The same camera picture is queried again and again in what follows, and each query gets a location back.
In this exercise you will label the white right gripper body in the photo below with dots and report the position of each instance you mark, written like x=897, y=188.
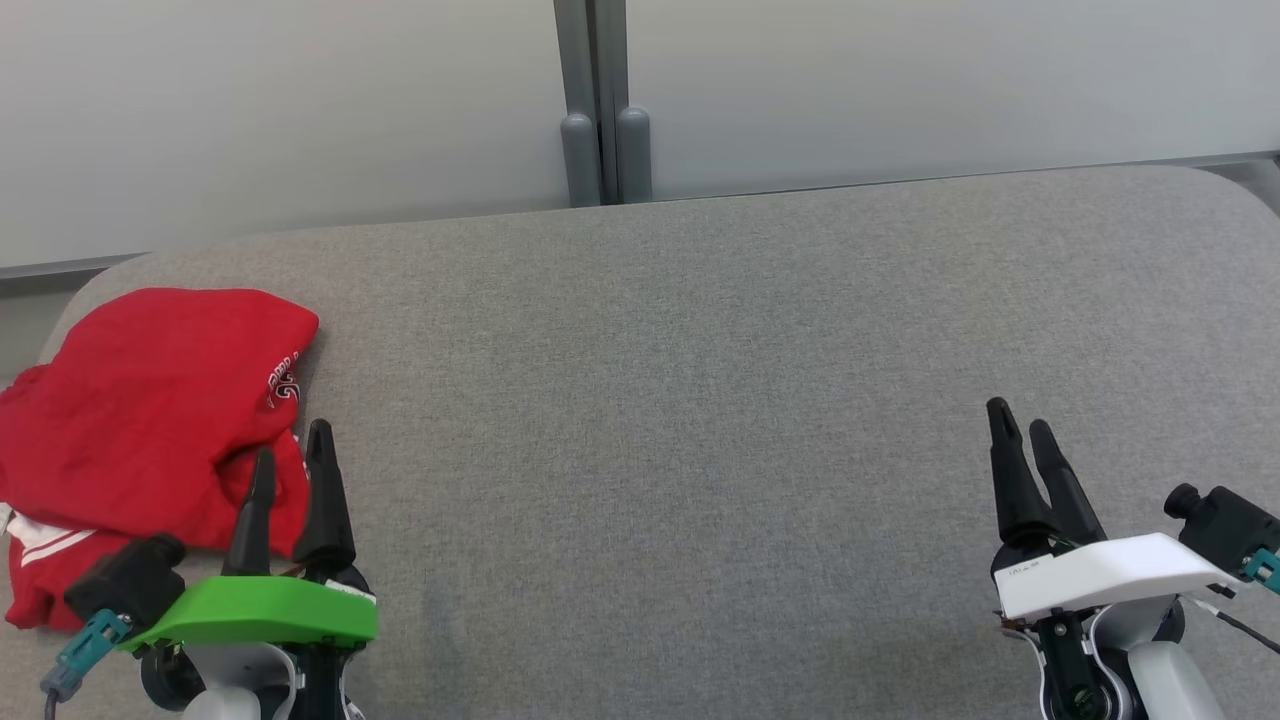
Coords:
x=1110, y=575

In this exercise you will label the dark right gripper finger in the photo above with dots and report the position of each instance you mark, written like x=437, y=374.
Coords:
x=1072, y=505
x=1015, y=490

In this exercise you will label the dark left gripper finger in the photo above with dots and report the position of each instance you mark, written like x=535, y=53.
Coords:
x=255, y=520
x=323, y=500

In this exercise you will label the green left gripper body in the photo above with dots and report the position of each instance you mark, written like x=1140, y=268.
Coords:
x=260, y=610

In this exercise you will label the red printed t-shirt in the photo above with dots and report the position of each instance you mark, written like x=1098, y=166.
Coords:
x=150, y=400

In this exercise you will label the red and white jersey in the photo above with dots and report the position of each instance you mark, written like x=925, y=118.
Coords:
x=45, y=580

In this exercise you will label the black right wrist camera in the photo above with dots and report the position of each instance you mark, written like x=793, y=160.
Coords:
x=1225, y=525

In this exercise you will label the grey window frame post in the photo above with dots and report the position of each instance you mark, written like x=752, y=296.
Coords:
x=590, y=100

